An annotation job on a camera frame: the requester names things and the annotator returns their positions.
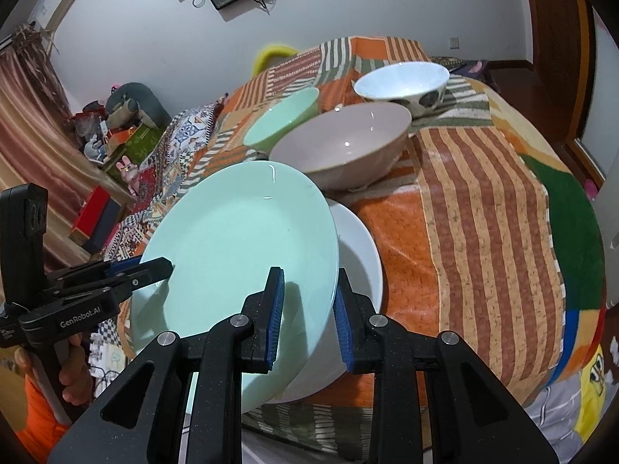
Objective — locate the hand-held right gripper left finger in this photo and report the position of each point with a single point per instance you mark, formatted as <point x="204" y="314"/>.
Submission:
<point x="274" y="319"/>

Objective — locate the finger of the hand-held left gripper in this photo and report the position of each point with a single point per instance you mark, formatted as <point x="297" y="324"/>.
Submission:
<point x="145" y="273"/>
<point x="123" y="265"/>

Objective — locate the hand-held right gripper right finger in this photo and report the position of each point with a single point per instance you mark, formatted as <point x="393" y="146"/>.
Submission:
<point x="341" y="328"/>

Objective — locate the white plate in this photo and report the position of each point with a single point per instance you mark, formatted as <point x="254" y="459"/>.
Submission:
<point x="358" y="261"/>

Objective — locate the pale green plate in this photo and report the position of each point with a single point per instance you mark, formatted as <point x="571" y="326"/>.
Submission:
<point x="232" y="232"/>

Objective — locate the pink bowl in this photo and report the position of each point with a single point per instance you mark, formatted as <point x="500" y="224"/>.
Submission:
<point x="338" y="135"/>

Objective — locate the pale green bowl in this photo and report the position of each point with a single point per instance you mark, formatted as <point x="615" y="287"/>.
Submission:
<point x="285" y="116"/>

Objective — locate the white bowl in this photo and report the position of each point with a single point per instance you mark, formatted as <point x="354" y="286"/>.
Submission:
<point x="396" y="82"/>

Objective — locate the person's left forearm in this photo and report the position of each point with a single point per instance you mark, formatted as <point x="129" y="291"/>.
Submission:
<point x="41" y="411"/>

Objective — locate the person's left hand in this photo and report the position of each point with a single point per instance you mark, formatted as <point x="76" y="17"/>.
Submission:
<point x="75" y="377"/>

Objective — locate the red box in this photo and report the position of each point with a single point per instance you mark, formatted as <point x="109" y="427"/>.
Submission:
<point x="94" y="212"/>

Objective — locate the pink bunny toy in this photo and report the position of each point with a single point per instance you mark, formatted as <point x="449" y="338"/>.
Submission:
<point x="128" y="169"/>

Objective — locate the green cardboard box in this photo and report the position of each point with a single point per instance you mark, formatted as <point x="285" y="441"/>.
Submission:
<point x="140" y="145"/>

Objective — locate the pink striped curtain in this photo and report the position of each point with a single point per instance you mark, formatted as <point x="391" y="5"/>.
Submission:
<point x="34" y="130"/>

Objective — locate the pile of assorted toys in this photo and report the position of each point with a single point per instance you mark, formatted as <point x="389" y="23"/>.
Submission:
<point x="92" y="130"/>

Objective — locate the blue patterned quilt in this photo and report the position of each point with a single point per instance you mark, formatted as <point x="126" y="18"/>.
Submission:
<point x="188" y="130"/>

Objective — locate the orange striped patchwork blanket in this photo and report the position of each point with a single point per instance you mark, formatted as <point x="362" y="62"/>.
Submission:
<point x="474" y="203"/>

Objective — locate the brown curtain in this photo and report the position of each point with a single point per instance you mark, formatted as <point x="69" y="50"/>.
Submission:
<point x="31" y="36"/>

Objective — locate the grey checked bedsheet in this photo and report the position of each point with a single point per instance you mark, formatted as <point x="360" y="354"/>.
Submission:
<point x="551" y="411"/>

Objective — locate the colourful cartoon fleece blanket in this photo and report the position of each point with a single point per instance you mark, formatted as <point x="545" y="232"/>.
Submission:
<point x="566" y="232"/>

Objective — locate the yellow foam tube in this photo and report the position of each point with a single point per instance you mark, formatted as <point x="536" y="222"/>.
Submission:
<point x="271" y="51"/>

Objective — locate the dark backpack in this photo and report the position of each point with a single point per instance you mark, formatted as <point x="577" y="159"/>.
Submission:
<point x="459" y="65"/>

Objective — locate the wooden door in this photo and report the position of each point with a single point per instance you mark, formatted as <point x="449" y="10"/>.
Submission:
<point x="556" y="34"/>

